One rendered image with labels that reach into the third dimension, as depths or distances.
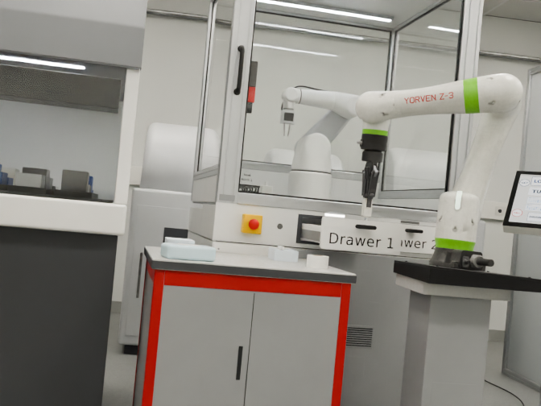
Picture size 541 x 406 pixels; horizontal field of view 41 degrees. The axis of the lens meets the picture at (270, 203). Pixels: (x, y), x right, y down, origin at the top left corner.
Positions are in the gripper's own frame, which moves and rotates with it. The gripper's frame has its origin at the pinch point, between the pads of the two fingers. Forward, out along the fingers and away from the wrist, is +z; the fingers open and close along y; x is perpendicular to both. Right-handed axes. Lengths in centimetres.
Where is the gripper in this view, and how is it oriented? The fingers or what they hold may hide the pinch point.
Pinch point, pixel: (366, 207)
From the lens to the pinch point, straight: 262.1
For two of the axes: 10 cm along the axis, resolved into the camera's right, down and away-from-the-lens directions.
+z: -1.0, 9.9, 0.4
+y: 1.8, 0.5, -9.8
